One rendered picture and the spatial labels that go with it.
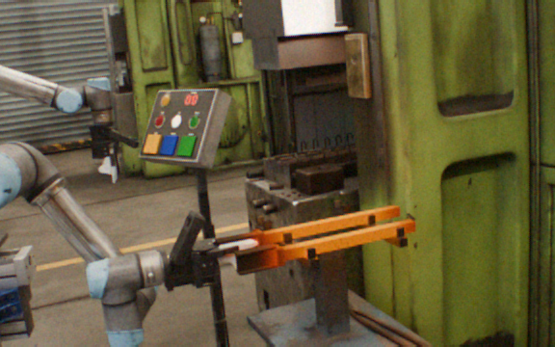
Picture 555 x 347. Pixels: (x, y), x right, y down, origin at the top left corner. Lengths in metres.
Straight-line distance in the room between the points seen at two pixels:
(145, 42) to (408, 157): 5.42
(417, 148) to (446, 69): 0.24
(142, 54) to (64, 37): 3.15
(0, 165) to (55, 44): 8.53
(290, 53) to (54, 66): 8.07
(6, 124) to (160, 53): 3.61
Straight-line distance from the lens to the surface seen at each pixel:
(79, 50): 9.83
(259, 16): 1.97
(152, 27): 6.85
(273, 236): 1.40
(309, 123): 2.21
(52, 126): 9.84
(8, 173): 1.31
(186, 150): 2.31
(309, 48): 1.91
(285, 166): 1.92
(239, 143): 6.96
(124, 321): 1.35
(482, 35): 1.83
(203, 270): 1.35
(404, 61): 1.59
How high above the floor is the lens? 1.37
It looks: 13 degrees down
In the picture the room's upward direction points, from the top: 5 degrees counter-clockwise
